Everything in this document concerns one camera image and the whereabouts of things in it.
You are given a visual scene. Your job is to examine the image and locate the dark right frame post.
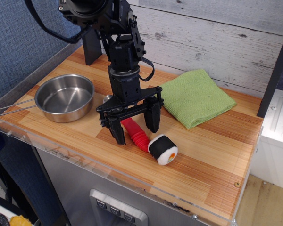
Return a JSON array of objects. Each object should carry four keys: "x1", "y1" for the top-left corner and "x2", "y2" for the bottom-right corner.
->
[{"x1": 257, "y1": 44, "x2": 283, "y2": 118}]

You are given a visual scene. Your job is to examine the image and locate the plush sushi roll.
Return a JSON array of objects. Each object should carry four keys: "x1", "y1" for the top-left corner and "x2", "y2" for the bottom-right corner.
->
[{"x1": 148, "y1": 134, "x2": 178, "y2": 166}]

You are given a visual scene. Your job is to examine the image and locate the green folded cloth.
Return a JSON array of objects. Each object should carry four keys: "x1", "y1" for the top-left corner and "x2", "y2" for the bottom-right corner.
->
[{"x1": 161, "y1": 69, "x2": 236, "y2": 129}]

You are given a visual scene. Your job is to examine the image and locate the stainless steel pot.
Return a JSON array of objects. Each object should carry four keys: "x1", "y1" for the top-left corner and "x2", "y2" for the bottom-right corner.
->
[{"x1": 0, "y1": 74, "x2": 95, "y2": 123}]

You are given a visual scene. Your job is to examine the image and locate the silver button control panel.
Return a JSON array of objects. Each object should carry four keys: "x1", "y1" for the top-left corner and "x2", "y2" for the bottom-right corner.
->
[{"x1": 89, "y1": 188, "x2": 148, "y2": 226}]

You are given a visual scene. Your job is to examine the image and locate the red handled metal spoon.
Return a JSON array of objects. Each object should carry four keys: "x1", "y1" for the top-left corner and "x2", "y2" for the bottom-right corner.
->
[{"x1": 102, "y1": 94, "x2": 153, "y2": 153}]

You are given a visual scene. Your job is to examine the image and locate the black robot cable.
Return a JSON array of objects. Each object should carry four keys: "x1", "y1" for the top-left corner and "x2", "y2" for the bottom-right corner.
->
[{"x1": 23, "y1": 0, "x2": 90, "y2": 45}]

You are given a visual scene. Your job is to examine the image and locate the dark left frame post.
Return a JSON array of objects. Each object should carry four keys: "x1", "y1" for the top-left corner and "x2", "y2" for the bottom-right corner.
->
[{"x1": 82, "y1": 29, "x2": 102, "y2": 65}]

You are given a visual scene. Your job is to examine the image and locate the white metal side unit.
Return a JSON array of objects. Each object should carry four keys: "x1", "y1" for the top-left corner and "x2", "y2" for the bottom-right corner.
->
[{"x1": 250, "y1": 89, "x2": 283, "y2": 188}]

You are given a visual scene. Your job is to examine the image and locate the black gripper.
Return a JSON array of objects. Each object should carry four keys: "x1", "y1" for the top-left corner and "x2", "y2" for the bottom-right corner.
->
[{"x1": 96, "y1": 68, "x2": 164, "y2": 145}]

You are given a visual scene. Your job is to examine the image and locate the clear acrylic table guard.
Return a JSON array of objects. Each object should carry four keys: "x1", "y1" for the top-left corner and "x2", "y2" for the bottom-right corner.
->
[{"x1": 0, "y1": 108, "x2": 263, "y2": 226}]

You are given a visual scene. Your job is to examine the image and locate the yellow black bag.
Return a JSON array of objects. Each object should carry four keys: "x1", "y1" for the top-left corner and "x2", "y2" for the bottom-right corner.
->
[{"x1": 0, "y1": 213, "x2": 33, "y2": 226}]

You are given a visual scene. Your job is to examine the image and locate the dark frame post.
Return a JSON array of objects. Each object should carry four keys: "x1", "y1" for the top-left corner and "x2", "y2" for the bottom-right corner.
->
[
  {"x1": 257, "y1": 44, "x2": 283, "y2": 118},
  {"x1": 82, "y1": 29, "x2": 102, "y2": 65}
]

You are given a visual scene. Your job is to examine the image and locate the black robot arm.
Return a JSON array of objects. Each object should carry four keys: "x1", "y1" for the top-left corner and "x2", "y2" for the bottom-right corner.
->
[{"x1": 59, "y1": 0, "x2": 164, "y2": 145}]

